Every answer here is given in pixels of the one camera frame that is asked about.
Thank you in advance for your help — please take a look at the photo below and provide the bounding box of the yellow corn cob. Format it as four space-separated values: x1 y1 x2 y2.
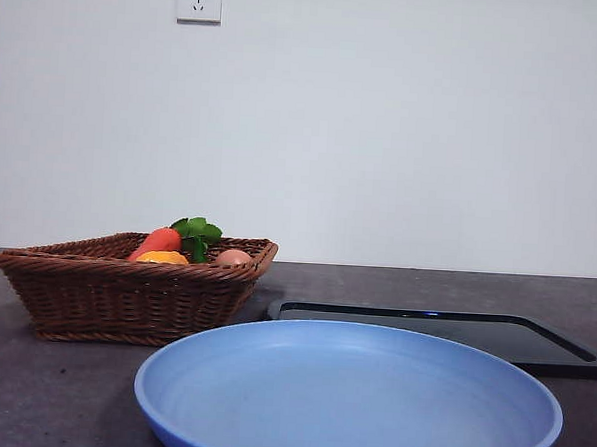
134 248 192 267

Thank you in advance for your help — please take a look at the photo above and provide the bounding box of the blue round plate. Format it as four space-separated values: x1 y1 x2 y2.
130 310 569 447

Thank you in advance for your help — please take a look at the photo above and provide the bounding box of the brown wicker basket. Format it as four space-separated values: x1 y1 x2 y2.
0 224 281 354

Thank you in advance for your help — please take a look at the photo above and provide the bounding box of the pale brown egg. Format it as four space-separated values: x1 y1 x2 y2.
212 247 254 269

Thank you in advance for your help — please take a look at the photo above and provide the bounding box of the orange carrot with green leaves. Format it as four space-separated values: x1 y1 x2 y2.
127 213 225 268

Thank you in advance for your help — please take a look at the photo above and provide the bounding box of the black rectangular tray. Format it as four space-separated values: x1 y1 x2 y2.
264 299 597 380

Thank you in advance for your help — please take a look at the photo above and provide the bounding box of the white wall socket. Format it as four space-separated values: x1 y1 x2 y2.
176 0 223 27

